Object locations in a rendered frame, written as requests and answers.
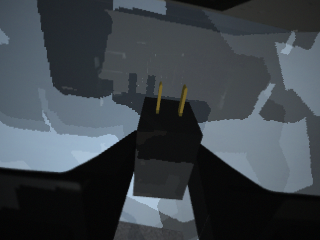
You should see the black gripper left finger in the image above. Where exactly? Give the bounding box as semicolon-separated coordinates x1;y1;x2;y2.
0;130;137;240

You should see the black two-prong plug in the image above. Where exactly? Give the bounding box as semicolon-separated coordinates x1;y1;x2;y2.
132;81;203;200

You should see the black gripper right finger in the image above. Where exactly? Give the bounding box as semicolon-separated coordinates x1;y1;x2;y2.
188;144;320;240

